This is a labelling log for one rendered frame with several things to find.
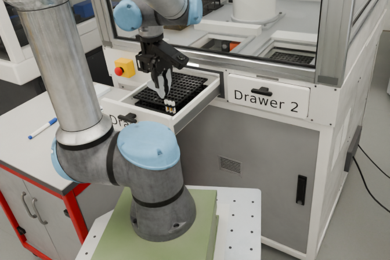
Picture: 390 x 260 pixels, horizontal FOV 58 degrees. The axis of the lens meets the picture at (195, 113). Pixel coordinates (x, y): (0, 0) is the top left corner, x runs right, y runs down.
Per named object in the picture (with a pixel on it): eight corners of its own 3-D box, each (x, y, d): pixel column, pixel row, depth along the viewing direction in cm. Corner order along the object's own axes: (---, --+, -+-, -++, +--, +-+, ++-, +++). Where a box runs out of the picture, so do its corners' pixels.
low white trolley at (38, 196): (114, 321, 147) (61, 190, 106) (25, 258, 177) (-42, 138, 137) (190, 223, 187) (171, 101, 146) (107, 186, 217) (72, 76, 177)
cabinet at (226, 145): (316, 276, 155) (339, 129, 112) (140, 198, 206) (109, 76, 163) (360, 154, 220) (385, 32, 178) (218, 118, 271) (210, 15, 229)
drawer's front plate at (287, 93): (306, 119, 116) (308, 90, 110) (228, 101, 130) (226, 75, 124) (307, 116, 117) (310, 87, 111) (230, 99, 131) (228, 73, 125)
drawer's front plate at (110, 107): (173, 148, 109) (168, 118, 103) (107, 126, 124) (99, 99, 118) (176, 144, 110) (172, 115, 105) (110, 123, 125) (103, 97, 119)
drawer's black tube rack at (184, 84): (175, 123, 118) (173, 107, 114) (136, 111, 126) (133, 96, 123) (209, 93, 133) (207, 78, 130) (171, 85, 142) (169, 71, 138)
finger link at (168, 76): (160, 88, 121) (155, 64, 115) (174, 91, 118) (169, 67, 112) (155, 93, 119) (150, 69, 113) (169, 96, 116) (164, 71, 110)
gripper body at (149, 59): (152, 63, 117) (146, 28, 110) (173, 67, 112) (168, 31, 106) (137, 73, 111) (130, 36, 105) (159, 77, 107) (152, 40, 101)
